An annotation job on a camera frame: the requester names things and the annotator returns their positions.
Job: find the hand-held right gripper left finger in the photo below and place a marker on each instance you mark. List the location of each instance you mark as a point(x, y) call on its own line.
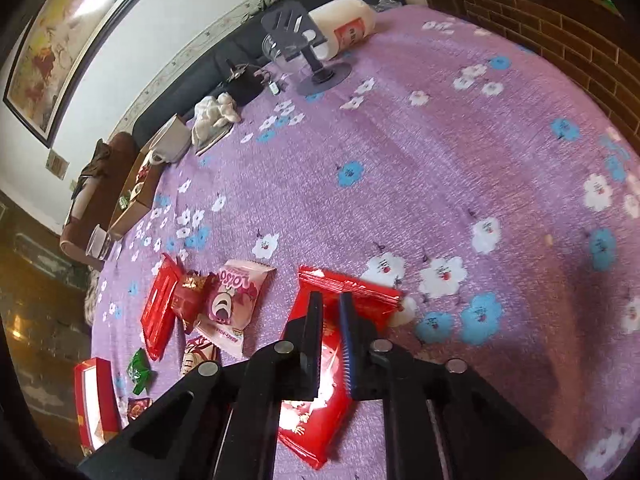
point(315, 345)

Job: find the grey phone stand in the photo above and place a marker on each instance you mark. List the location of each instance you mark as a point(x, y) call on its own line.
point(287, 25)

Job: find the key bunch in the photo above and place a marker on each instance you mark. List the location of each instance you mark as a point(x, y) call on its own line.
point(271, 85)

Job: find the black pouch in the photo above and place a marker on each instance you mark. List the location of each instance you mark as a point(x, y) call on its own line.
point(242, 85)

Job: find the large red snack packet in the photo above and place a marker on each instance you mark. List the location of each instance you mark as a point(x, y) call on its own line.
point(332, 410)

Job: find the small red gold candy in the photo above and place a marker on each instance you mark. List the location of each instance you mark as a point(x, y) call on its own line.
point(187, 300)

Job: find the small white wrapper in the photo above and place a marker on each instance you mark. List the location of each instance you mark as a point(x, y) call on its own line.
point(406, 312)

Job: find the small dark red candy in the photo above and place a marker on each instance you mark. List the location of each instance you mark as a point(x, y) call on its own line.
point(139, 407)

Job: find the black sofa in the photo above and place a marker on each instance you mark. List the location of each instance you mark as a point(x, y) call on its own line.
point(210, 65)

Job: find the brown chair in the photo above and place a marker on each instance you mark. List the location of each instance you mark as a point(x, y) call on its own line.
point(120, 160)

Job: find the large white plastic jar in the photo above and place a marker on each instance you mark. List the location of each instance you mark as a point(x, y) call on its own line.
point(345, 20)

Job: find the white crumpled cloth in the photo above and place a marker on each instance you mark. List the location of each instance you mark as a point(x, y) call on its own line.
point(215, 112)

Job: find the purple floral tablecloth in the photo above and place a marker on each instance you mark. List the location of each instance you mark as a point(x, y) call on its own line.
point(410, 175)

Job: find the brown striped snack packet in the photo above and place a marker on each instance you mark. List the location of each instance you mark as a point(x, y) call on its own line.
point(200, 352)

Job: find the framed painting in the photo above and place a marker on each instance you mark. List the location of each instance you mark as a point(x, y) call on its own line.
point(60, 55)

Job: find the thin booklet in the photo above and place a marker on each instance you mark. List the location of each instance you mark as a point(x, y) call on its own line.
point(212, 142)

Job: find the cardboard box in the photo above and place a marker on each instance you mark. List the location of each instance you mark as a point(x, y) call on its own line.
point(131, 207)

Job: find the green candy packet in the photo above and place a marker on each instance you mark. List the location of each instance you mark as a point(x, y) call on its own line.
point(139, 367)

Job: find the red box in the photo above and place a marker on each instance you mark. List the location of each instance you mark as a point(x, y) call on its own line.
point(97, 405)

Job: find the assorted snacks in cardboard box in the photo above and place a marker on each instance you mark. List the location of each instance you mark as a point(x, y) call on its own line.
point(144, 172)

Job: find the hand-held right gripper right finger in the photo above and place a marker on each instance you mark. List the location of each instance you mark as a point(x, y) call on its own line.
point(347, 350)

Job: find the clear plastic bag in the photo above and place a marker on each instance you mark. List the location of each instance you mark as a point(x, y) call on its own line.
point(387, 5)

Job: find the clear plastic cup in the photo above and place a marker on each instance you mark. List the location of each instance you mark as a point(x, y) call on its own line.
point(99, 242)

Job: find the wall plate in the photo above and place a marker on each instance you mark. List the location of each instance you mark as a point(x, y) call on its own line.
point(56, 164)

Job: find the pink snack packet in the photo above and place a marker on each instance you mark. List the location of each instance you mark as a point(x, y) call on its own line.
point(232, 295)

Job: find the clear glass jar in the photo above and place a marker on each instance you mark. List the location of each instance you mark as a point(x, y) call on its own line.
point(274, 52)

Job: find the white mug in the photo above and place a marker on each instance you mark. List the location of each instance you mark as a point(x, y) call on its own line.
point(172, 140)

